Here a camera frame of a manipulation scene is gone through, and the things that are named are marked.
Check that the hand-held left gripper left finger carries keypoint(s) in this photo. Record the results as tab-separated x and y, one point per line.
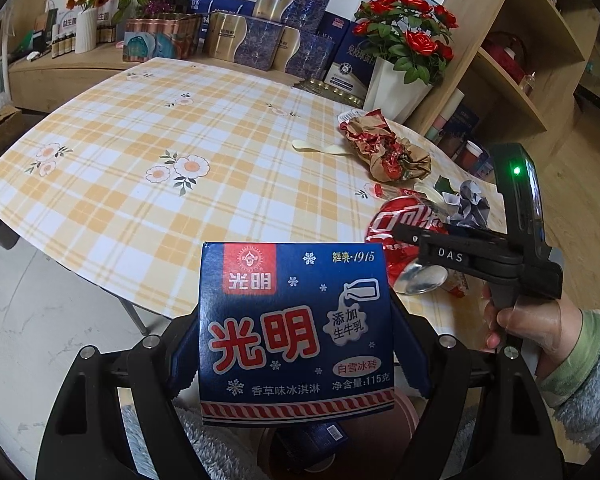
187	355

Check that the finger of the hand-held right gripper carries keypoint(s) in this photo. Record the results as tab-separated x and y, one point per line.
430	235

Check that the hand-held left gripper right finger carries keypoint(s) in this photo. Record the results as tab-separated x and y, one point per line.
404	332

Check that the crushed red soda can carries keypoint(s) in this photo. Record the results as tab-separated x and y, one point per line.
405	212

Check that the blue ice cream box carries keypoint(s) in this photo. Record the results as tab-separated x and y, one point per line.
295	340

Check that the brown plastic bin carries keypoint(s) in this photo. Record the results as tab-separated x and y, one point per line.
380	450

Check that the person's right forearm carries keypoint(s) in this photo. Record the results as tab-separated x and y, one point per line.
590	370

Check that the person's right hand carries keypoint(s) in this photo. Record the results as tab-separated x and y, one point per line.
540	330

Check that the crumpled silver wrapper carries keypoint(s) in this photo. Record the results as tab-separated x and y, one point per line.
467	195

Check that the red capped clear tube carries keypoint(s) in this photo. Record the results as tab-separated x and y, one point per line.
380	191

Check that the red cup white rim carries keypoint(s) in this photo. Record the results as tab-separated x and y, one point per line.
472	154

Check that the crumpled brown red wrapper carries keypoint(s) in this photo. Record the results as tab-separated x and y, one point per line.
385	150

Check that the stack of pastel cups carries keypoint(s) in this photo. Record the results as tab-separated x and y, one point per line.
445	120

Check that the cream plastic spoon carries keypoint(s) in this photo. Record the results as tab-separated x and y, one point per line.
325	147

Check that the dark blue small box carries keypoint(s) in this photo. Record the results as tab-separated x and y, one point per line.
312	437

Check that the red basket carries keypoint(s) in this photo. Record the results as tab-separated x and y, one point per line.
505	55

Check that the wooden shelf unit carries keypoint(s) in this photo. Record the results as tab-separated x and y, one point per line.
530	35

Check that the silver blister packs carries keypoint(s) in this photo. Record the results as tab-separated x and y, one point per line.
330	91

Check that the red rose plant white pot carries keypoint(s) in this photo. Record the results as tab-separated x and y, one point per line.
405	60

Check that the blue box white emblem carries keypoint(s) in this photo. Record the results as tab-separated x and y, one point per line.
350	75

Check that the folding table with plaid cloth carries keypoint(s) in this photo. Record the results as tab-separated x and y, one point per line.
180	160

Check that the gold and blue gift box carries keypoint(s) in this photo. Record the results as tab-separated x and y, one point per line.
307	55
242	42
292	2

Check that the cardboard box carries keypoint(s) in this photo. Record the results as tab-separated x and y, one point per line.
0	132

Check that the wooden sideboard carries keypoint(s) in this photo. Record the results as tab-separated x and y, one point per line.
65	80

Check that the flat blue box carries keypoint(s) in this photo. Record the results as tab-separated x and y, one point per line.
220	5

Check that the teal picture box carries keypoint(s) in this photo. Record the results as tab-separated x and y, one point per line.
147	46

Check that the copper ribbed tin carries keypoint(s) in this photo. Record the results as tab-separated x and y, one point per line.
165	25

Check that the row of small brown bottles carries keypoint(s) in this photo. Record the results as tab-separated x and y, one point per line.
62	44

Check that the white ribbed vase orange flowers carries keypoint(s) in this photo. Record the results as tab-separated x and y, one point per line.
86	30

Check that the black folding table frame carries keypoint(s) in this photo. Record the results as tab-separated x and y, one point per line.
136	317

